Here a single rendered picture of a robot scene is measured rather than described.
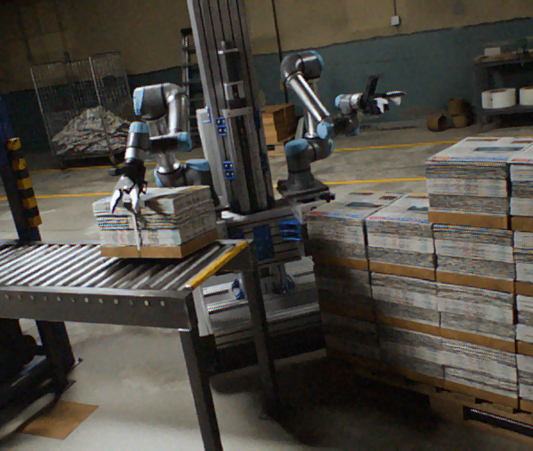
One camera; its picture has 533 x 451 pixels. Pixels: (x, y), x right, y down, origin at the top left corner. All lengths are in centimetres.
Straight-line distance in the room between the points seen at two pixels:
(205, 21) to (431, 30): 617
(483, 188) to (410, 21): 698
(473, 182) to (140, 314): 122
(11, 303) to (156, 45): 841
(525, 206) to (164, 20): 888
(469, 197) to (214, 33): 154
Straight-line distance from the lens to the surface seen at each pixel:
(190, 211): 237
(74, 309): 237
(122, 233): 245
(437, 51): 902
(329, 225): 257
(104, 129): 987
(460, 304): 239
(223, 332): 309
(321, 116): 287
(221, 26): 313
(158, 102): 279
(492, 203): 220
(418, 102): 914
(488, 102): 844
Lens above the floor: 156
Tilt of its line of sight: 17 degrees down
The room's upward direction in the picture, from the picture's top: 9 degrees counter-clockwise
